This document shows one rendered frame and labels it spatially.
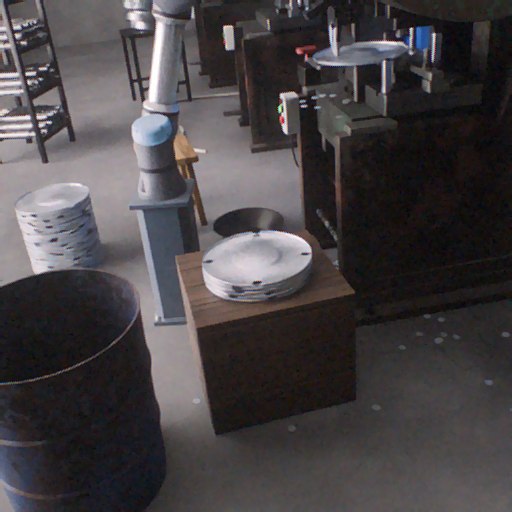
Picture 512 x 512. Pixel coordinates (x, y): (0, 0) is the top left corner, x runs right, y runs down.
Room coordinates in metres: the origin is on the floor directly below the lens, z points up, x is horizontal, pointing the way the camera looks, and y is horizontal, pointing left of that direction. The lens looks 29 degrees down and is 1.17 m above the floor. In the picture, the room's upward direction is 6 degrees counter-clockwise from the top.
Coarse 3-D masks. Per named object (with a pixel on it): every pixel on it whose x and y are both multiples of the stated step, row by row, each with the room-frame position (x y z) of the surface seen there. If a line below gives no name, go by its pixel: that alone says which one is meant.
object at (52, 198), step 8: (56, 184) 2.39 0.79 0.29; (64, 184) 2.38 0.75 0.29; (72, 184) 2.37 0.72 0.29; (80, 184) 2.36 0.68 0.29; (32, 192) 2.33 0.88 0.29; (40, 192) 2.33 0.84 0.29; (48, 192) 2.31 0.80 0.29; (56, 192) 2.29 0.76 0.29; (64, 192) 2.28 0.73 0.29; (72, 192) 2.29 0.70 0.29; (80, 192) 2.28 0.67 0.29; (88, 192) 2.25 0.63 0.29; (24, 200) 2.26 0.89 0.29; (32, 200) 2.25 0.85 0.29; (40, 200) 2.22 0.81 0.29; (48, 200) 2.21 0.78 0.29; (56, 200) 2.20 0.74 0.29; (64, 200) 2.21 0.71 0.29; (72, 200) 2.20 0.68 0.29; (80, 200) 2.19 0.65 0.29; (16, 208) 2.17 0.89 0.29; (24, 208) 2.17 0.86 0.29; (32, 208) 2.16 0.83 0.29; (40, 208) 2.16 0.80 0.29; (48, 208) 2.15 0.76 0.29; (56, 208) 2.14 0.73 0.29; (64, 208) 2.12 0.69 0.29
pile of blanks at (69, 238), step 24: (24, 216) 2.14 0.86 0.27; (48, 216) 2.10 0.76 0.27; (72, 216) 2.14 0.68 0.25; (24, 240) 2.16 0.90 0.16; (48, 240) 2.11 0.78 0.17; (72, 240) 2.12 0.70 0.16; (96, 240) 2.22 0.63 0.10; (48, 264) 2.10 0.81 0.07; (72, 264) 2.11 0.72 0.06; (96, 264) 2.18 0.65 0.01
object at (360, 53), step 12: (348, 48) 2.01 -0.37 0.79; (360, 48) 1.96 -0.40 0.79; (372, 48) 1.93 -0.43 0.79; (384, 48) 1.94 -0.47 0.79; (396, 48) 1.92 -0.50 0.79; (408, 48) 1.87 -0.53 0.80; (324, 60) 1.89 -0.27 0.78; (336, 60) 1.86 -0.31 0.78; (348, 60) 1.84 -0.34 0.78; (360, 60) 1.82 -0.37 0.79; (372, 60) 1.80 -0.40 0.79
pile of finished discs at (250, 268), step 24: (240, 240) 1.51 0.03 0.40; (264, 240) 1.49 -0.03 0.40; (288, 240) 1.48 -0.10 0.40; (216, 264) 1.38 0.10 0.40; (240, 264) 1.36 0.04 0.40; (264, 264) 1.35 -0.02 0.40; (288, 264) 1.34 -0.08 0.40; (312, 264) 1.37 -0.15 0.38; (216, 288) 1.30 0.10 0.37; (240, 288) 1.27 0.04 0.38; (264, 288) 1.25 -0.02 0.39; (288, 288) 1.27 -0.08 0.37
